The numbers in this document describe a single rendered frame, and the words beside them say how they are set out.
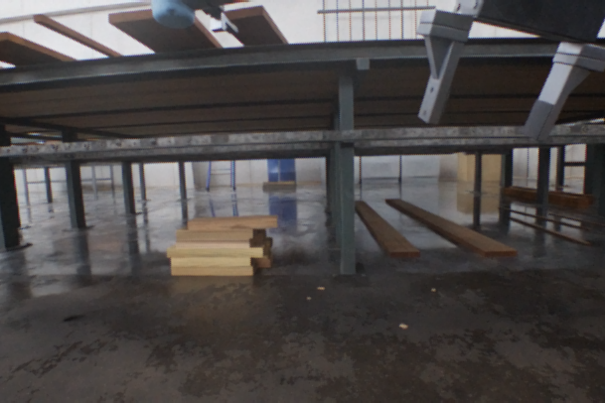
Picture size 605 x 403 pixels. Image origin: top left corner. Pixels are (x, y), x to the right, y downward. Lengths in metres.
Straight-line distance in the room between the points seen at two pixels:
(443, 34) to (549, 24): 0.10
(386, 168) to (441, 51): 6.40
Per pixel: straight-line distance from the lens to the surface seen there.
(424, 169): 6.93
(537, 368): 0.86
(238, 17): 1.02
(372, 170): 6.67
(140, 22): 1.09
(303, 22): 7.84
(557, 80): 0.44
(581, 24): 0.41
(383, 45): 1.17
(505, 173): 5.71
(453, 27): 0.35
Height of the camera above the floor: 0.44
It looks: 7 degrees down
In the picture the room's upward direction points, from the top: 2 degrees counter-clockwise
